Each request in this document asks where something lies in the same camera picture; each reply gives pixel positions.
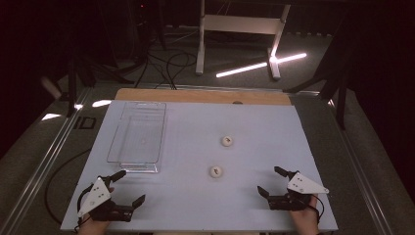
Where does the white ring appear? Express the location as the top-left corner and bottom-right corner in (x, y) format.
(209, 165), (223, 179)

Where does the wooden table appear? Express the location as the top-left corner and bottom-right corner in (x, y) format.
(115, 87), (292, 106)

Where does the black tripod stand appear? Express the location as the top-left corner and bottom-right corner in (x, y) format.
(58, 48), (135, 118)

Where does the black looped cable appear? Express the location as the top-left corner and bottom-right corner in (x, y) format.
(155, 51), (198, 91)

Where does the light blue table mat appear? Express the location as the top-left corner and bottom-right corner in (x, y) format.
(60, 100), (340, 233)

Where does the clear plastic tray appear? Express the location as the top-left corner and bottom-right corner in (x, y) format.
(107, 101), (167, 174)

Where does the person's right hand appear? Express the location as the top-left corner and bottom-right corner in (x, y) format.
(289, 194), (321, 235)

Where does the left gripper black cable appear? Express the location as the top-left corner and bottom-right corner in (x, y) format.
(75, 183), (94, 230)

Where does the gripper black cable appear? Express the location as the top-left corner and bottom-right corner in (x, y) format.
(309, 193), (325, 226)
(75, 183), (94, 230)

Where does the thin black floor cable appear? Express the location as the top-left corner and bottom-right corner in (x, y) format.
(44, 148), (93, 226)

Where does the pale grey tube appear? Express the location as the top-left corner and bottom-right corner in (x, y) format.
(40, 75), (63, 100)

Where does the person's left hand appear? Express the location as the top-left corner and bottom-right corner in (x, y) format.
(77, 216), (111, 235)

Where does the white desk frame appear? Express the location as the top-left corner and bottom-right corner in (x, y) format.
(195, 0), (292, 81)

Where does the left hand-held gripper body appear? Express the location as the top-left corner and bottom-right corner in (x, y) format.
(76, 176), (135, 223)

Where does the metal floor rail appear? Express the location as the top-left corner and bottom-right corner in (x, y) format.
(0, 87), (93, 235)
(328, 97), (396, 235)

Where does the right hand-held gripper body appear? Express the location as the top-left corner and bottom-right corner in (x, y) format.
(267, 171), (330, 212)

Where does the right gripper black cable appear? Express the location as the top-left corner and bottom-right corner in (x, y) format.
(309, 193), (325, 226)

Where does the black angled stand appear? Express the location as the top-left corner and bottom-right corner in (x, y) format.
(283, 16), (352, 130)

